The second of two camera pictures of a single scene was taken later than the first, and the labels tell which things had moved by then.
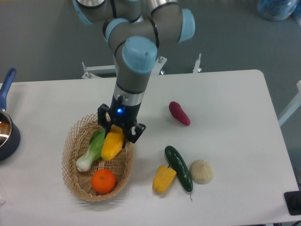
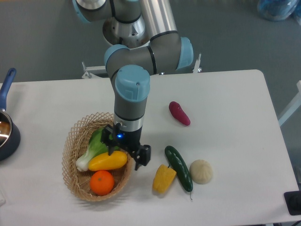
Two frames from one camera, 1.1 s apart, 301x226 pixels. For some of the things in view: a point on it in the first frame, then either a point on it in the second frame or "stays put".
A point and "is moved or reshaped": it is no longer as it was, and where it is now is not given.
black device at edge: [293, 200] stays put
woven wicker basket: [76, 142] stays put
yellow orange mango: [113, 143] is moved or reshaped
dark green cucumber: [182, 172] stays put
